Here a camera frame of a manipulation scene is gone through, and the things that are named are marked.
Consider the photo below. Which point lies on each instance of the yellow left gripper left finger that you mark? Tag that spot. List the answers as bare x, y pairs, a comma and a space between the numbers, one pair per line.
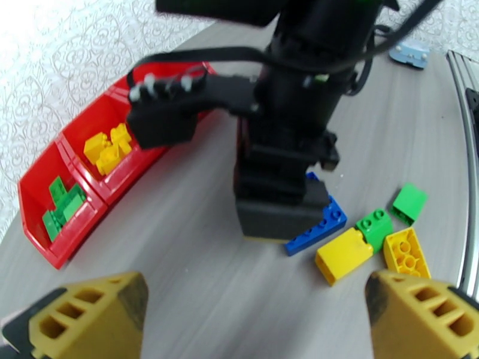
93, 316

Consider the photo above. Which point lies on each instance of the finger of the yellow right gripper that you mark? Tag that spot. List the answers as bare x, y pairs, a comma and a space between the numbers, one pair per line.
318, 193
273, 219

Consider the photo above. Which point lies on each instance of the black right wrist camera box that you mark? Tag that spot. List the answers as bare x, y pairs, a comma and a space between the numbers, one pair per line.
161, 122

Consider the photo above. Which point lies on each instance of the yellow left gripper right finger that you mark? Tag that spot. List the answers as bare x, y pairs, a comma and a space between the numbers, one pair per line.
404, 324

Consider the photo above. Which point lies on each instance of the long yellow lego brick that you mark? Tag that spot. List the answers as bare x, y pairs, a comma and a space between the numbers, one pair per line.
96, 145
406, 253

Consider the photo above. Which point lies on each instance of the red plastic storage bin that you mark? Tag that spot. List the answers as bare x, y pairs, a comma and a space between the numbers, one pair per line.
207, 69
56, 253
123, 178

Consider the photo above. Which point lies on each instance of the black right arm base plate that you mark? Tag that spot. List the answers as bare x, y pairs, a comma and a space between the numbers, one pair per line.
474, 107

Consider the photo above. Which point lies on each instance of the large blue lego block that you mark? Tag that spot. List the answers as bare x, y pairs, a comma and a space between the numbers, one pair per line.
329, 223

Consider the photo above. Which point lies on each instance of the small green lego brick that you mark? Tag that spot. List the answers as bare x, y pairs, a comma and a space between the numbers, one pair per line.
71, 212
409, 201
374, 225

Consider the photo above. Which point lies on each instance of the light blue toy car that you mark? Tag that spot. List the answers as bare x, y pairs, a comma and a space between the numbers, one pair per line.
409, 55

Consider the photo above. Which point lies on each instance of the long green lego brick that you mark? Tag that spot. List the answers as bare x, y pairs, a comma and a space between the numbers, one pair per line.
75, 197
51, 225

